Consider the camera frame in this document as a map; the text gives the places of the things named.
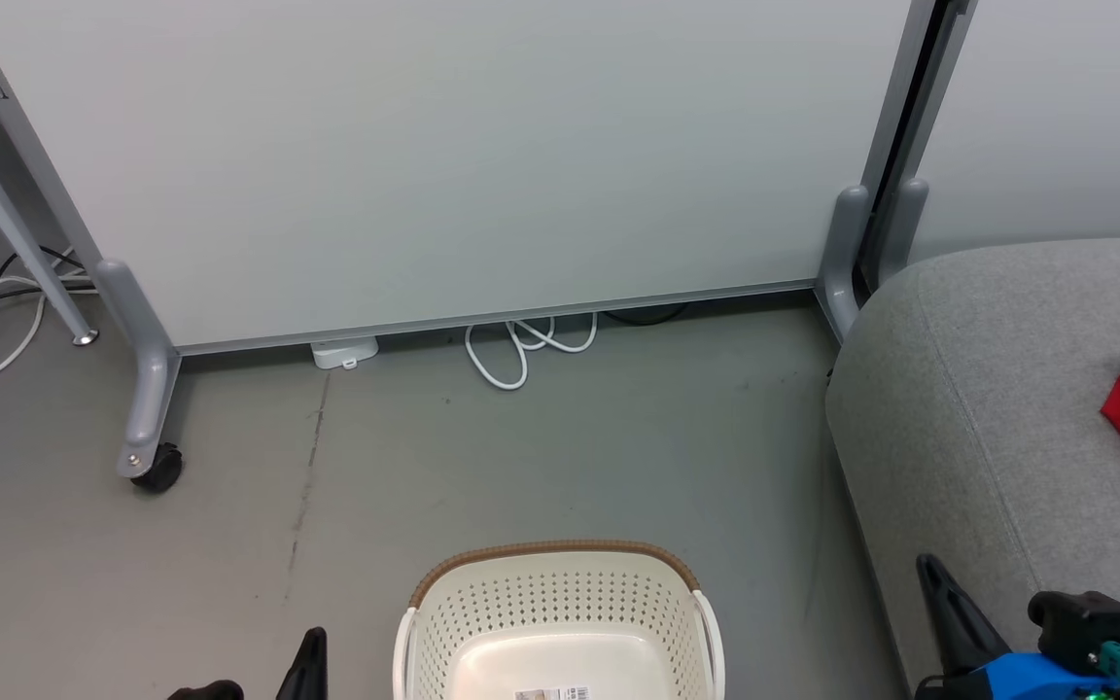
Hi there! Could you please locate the black cable under partition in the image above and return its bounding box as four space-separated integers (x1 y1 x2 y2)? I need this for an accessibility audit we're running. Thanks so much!
603 302 689 328

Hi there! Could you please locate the narrow white partition panel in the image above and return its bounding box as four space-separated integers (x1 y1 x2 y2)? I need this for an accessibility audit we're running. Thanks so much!
908 0 1120 264

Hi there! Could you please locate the long white floor cable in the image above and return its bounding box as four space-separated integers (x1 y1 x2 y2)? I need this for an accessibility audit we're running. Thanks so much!
0 247 100 391

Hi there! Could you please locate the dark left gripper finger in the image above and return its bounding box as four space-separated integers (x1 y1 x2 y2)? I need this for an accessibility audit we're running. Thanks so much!
275 627 331 700

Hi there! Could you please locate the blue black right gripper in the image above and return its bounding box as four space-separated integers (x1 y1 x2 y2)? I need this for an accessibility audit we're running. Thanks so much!
914 553 1106 700

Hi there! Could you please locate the black caster wheel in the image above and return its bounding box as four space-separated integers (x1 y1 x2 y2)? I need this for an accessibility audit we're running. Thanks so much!
129 442 185 493

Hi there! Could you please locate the cream perforated laundry basket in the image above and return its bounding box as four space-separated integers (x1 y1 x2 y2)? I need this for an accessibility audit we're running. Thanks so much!
392 540 727 700

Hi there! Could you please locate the grey partition foot with caster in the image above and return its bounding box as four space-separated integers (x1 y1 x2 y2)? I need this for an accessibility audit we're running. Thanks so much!
93 258 181 480

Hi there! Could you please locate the coiled white cable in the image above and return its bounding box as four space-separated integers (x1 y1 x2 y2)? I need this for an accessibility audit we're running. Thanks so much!
464 310 601 393

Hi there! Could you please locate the grey slanted table leg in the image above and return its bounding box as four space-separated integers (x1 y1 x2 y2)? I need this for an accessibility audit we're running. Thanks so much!
0 95 100 347

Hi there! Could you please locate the wide white partition panel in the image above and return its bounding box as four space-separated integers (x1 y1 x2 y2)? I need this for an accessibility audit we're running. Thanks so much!
0 0 942 357

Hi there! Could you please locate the small white power strip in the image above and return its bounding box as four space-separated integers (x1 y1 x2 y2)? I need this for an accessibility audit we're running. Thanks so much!
310 334 380 371

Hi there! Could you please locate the grey fabric sofa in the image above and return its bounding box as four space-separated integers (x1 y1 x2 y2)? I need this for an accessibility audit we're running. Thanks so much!
823 236 1120 700

